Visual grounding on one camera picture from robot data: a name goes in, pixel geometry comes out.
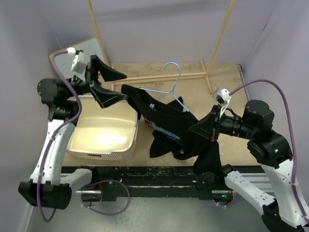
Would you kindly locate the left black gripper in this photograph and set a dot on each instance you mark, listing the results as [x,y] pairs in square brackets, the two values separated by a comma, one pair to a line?
[104,97]

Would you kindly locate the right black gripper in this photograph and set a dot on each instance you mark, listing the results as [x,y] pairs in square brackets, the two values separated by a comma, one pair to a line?
[210,127]

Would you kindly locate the black printed t shirt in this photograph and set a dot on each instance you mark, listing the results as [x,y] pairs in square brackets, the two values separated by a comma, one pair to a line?
[171,131]

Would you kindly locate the light blue wire hanger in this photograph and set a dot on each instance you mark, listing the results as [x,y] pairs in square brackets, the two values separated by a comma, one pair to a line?
[172,91]

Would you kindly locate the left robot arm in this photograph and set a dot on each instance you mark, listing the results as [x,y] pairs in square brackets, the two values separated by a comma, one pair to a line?
[45,187]

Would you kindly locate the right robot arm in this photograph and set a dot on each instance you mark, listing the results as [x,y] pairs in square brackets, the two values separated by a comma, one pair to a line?
[279,213]

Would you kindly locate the white plastic laundry basket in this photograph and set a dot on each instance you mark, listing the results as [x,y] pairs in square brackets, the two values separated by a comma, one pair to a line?
[104,133]

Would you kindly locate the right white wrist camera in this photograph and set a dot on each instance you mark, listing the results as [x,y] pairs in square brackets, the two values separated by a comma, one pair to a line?
[222,96]

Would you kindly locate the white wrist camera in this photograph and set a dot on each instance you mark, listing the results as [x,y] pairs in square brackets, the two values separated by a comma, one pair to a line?
[222,96]
[80,60]

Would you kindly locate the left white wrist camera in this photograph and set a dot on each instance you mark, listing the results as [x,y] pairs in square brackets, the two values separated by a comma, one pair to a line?
[80,60]

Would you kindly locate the small whiteboard with wooden frame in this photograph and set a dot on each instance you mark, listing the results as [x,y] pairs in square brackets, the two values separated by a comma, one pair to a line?
[90,47]

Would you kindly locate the wooden clothes rack frame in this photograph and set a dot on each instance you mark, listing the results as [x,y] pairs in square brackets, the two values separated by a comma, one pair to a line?
[154,78]

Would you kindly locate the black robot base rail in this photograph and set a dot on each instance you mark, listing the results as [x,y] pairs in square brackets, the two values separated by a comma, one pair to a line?
[109,183]

